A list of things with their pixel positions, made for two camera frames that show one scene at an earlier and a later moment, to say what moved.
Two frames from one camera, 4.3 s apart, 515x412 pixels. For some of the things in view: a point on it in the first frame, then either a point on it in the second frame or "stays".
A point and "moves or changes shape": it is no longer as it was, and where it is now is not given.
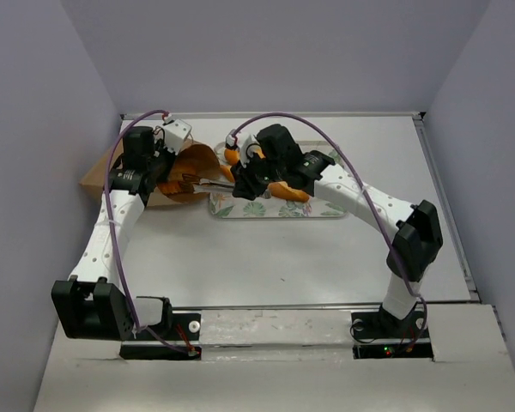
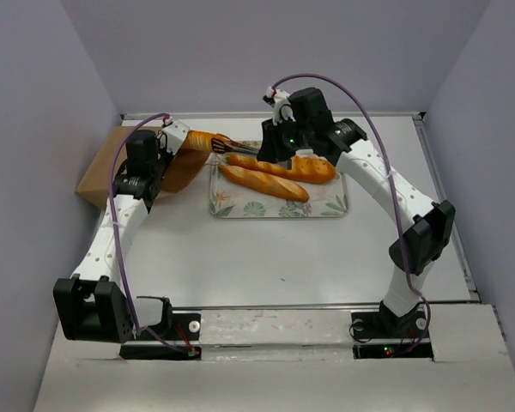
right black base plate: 372,325 stays
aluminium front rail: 330,307 stays
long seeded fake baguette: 281,190 moves or changes shape
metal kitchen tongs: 197,184 to 221,144
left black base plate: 185,326 stays
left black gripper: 160,146 stays
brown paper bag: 188,158 moves or changes shape
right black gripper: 245,185 to 269,148
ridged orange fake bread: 169,186 to 202,141
